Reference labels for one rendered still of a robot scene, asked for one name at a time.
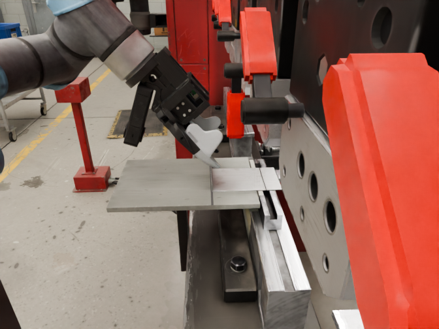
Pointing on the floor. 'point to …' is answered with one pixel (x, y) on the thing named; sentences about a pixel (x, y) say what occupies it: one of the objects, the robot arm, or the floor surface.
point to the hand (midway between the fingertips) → (211, 157)
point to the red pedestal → (89, 182)
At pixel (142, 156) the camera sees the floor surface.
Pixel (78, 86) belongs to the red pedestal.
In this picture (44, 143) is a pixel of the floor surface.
